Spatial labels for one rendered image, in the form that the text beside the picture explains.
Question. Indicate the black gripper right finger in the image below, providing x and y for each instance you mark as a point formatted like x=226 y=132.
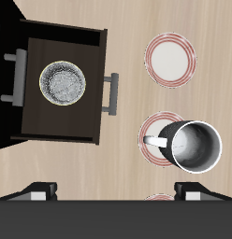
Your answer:
x=189 y=190

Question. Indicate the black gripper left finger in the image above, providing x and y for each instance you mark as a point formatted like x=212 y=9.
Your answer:
x=43 y=190

